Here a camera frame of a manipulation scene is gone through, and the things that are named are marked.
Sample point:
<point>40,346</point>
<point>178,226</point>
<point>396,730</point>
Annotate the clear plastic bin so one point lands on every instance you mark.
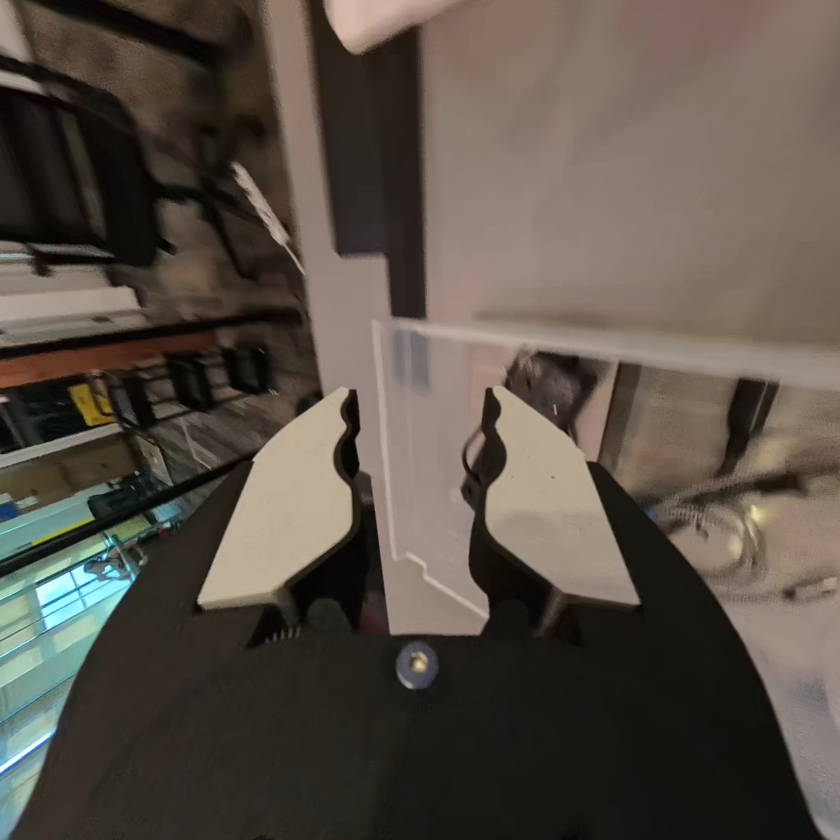
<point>433,460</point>

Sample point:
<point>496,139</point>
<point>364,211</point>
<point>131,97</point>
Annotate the black office chair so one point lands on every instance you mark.
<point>79,158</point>

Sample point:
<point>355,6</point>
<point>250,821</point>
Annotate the black metal rack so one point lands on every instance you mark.
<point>184,387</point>

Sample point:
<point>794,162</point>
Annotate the black usb hub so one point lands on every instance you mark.
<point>551,387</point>

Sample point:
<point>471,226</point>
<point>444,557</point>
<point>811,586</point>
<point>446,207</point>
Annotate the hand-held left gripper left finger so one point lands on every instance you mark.
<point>282,525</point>

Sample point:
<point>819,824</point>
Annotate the white stand base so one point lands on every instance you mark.
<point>381,20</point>

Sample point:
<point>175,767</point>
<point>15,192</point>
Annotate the black bin divider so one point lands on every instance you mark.
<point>748,420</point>

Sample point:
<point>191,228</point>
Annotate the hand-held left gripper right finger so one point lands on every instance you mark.
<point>558,525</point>

